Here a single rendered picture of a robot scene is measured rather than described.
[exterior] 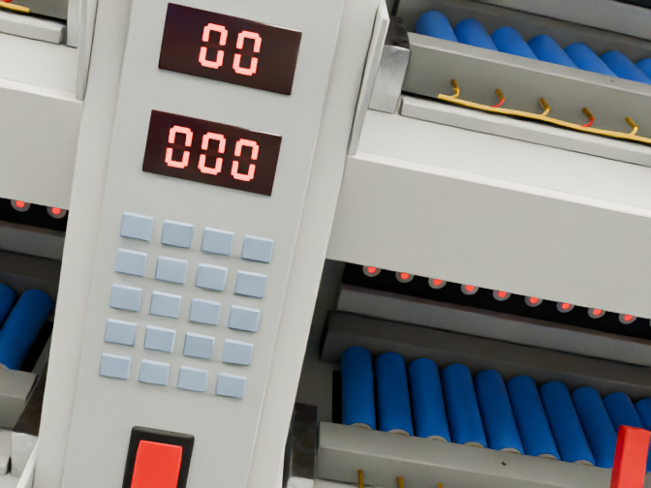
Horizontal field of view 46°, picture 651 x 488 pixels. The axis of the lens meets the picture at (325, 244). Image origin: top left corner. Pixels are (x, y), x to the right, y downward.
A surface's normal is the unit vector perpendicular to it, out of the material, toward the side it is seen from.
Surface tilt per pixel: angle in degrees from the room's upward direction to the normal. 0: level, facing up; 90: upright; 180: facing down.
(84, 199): 90
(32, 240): 108
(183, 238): 90
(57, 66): 18
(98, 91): 90
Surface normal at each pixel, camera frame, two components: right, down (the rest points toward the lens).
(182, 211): 0.05, 0.23
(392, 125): 0.21, -0.84
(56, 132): -0.01, 0.51
